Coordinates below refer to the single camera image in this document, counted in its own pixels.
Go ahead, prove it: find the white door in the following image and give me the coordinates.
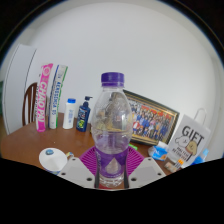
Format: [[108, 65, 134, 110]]
[[2, 44, 38, 136]]

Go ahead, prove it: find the small snack box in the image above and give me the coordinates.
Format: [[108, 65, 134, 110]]
[[163, 158, 184, 174]]

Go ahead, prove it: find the blue tissue pack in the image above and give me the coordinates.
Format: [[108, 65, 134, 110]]
[[147, 140, 169, 162]]

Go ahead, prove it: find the white paper gift bag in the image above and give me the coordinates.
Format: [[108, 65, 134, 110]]
[[166, 107, 212, 168]]

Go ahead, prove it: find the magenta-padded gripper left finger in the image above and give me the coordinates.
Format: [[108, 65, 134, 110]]
[[57, 146, 100, 188]]

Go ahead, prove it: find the white blue-capped lotion bottle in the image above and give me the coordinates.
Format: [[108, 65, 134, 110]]
[[62, 97, 77, 130]]

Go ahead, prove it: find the blue painted ceramic mug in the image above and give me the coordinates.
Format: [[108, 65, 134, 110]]
[[38, 147, 75, 176]]

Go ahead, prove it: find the blue detergent bottle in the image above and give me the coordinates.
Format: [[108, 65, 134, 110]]
[[191, 147, 210, 166]]

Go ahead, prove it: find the dark wooden chair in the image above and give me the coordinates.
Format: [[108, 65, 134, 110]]
[[21, 81, 39, 127]]

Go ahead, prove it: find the framed group photo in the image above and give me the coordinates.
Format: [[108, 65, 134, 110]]
[[122, 89, 180, 147]]

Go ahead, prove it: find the dark blue pump bottle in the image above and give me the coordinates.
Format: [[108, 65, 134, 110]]
[[75, 95, 93, 133]]

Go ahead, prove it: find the clear purple-capped water bottle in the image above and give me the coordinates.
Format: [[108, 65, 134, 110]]
[[90, 71, 134, 188]]

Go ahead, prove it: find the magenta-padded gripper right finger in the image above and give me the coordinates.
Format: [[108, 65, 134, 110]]
[[123, 146, 167, 187]]

